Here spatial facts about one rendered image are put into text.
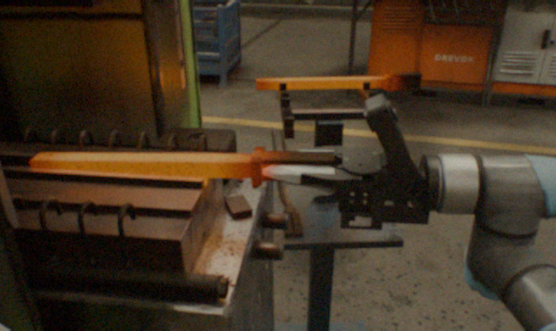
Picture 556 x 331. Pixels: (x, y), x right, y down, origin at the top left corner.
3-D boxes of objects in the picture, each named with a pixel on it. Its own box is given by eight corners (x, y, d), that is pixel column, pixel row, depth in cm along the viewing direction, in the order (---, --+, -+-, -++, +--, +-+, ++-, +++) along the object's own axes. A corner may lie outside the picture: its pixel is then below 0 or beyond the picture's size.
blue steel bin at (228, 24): (244, 65, 494) (242, -5, 461) (226, 86, 424) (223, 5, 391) (139, 61, 509) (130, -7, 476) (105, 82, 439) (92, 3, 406)
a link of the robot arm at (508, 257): (491, 327, 56) (510, 256, 51) (450, 268, 66) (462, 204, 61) (550, 319, 57) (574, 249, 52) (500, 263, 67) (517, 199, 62)
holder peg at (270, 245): (284, 253, 68) (285, 238, 67) (282, 264, 66) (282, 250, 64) (256, 251, 68) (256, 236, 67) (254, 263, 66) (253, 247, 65)
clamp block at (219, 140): (238, 162, 82) (236, 128, 79) (228, 186, 74) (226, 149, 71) (172, 158, 83) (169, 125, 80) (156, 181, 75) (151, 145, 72)
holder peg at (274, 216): (289, 223, 75) (289, 209, 73) (287, 233, 72) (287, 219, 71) (263, 221, 75) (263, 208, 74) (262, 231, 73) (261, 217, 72)
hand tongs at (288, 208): (270, 132, 155) (270, 129, 154) (283, 132, 155) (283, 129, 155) (284, 238, 102) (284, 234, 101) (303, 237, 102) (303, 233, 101)
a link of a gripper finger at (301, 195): (262, 214, 58) (335, 215, 57) (260, 172, 55) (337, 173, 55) (264, 201, 61) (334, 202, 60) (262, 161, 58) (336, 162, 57)
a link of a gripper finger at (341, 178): (300, 190, 54) (376, 191, 54) (300, 179, 54) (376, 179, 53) (301, 172, 58) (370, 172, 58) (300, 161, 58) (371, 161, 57)
